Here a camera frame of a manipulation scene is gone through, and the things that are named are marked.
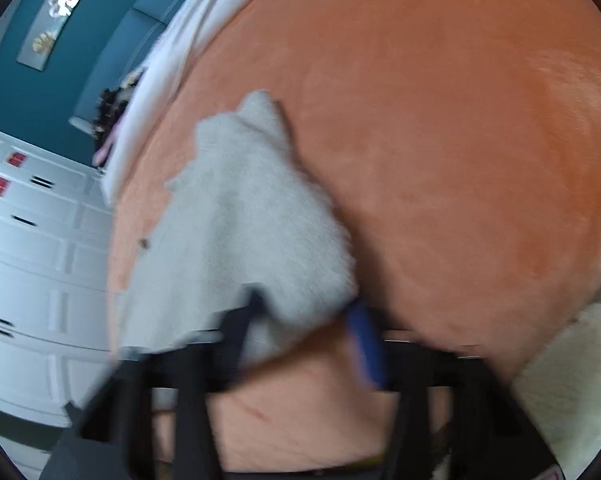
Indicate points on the framed wall picture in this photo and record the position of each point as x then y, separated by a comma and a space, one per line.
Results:
44, 31

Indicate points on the teal upholstered headboard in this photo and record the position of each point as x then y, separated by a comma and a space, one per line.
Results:
130, 42

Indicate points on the white panelled wardrobe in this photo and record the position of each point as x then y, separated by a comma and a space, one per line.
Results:
54, 237

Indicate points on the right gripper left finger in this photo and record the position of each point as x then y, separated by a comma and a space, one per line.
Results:
112, 436

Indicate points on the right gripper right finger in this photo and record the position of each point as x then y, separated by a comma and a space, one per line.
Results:
490, 435

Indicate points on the dark patterned garment pile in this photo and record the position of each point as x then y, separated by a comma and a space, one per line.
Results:
112, 105

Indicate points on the white bed sheet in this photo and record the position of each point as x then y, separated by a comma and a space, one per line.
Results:
187, 36

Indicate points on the light grey knit sweater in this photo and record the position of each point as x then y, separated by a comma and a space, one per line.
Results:
242, 214

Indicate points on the orange plush bed blanket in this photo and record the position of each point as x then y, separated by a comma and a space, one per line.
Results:
460, 141

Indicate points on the cream fluffy rug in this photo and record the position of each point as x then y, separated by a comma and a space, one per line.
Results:
561, 390

